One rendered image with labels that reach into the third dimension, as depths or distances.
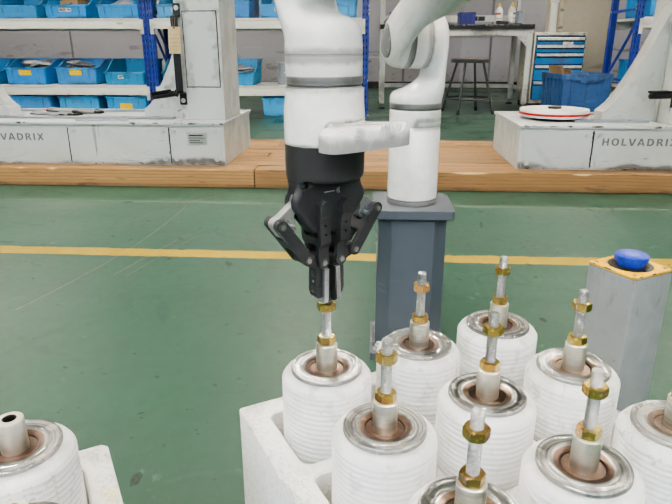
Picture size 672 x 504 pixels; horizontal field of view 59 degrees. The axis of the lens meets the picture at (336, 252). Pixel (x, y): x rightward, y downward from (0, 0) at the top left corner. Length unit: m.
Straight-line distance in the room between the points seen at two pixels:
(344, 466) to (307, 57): 0.35
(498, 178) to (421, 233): 1.52
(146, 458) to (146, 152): 1.95
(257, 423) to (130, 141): 2.20
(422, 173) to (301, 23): 0.59
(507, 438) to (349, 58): 0.37
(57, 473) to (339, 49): 0.42
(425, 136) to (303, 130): 0.56
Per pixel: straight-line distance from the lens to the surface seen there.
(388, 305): 1.13
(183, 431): 1.01
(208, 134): 2.67
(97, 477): 0.66
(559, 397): 0.67
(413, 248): 1.09
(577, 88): 5.11
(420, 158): 1.07
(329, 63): 0.53
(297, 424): 0.64
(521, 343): 0.74
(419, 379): 0.67
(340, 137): 0.49
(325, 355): 0.63
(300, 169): 0.54
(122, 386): 1.16
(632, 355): 0.85
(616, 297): 0.82
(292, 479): 0.62
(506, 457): 0.61
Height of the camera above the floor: 0.58
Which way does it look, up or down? 19 degrees down
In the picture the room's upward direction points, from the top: straight up
